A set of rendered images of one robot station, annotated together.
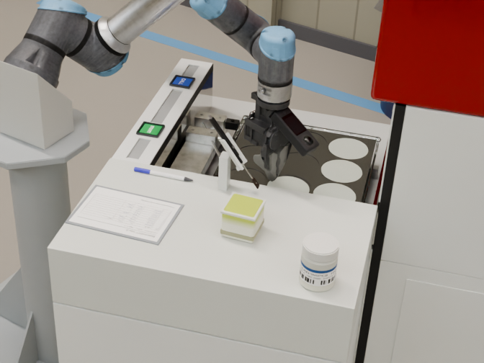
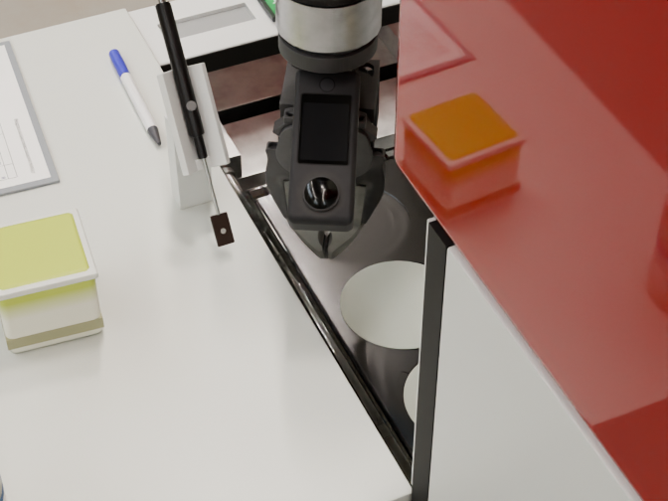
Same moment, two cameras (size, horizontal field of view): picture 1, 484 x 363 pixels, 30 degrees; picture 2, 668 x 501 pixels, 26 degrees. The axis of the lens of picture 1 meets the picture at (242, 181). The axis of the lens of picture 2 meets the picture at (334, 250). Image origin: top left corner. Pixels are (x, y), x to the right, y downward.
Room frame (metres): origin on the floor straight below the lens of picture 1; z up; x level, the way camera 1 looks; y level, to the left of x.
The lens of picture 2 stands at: (1.22, -0.74, 1.77)
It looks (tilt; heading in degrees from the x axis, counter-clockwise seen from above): 44 degrees down; 53
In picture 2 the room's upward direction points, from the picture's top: straight up
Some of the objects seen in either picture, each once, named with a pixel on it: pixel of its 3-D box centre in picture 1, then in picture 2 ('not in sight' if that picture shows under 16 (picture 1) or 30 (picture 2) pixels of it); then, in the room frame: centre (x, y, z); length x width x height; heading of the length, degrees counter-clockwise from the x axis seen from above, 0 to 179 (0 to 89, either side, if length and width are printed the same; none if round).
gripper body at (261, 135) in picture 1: (269, 119); (328, 89); (1.73, -0.05, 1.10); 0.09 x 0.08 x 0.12; 48
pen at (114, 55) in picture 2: (163, 174); (135, 96); (1.69, 0.18, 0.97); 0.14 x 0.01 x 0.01; 76
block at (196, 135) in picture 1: (202, 135); not in sight; (1.99, 0.11, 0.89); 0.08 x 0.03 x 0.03; 77
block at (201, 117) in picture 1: (210, 120); not in sight; (2.06, 0.09, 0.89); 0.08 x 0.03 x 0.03; 77
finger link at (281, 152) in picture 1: (272, 158); (348, 201); (1.74, -0.07, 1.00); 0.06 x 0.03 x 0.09; 48
